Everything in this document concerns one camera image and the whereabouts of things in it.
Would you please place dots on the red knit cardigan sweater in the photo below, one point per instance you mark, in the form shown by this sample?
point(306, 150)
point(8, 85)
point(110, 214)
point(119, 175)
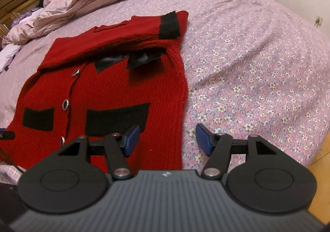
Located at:
point(108, 87)

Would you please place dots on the purple ruffled pillow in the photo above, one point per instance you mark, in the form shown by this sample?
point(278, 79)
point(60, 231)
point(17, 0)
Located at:
point(24, 19)

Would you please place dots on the wall socket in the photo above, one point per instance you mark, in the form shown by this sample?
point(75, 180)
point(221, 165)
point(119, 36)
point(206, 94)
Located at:
point(319, 20)

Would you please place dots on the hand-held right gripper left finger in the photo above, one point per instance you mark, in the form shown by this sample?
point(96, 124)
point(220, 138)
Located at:
point(131, 141)

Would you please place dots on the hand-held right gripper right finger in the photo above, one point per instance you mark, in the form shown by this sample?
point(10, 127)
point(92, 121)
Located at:
point(205, 141)

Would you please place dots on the lavender cloth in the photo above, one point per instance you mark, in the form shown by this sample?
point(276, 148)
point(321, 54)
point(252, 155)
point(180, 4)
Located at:
point(7, 57)

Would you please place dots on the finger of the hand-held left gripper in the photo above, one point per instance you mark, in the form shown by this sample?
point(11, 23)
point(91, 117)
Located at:
point(6, 135)

